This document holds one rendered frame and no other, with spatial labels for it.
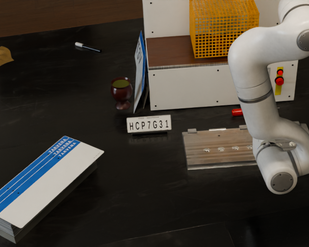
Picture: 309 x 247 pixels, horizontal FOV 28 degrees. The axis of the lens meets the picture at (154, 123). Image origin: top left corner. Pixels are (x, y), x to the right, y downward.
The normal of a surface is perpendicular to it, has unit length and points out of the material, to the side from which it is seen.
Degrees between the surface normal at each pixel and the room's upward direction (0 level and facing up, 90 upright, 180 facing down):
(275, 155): 14
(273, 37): 95
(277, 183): 77
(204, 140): 0
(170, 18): 90
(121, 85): 0
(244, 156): 0
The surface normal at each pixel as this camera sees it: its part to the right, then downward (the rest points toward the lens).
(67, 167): -0.04, -0.79
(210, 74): 0.06, 0.61
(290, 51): -0.45, 0.82
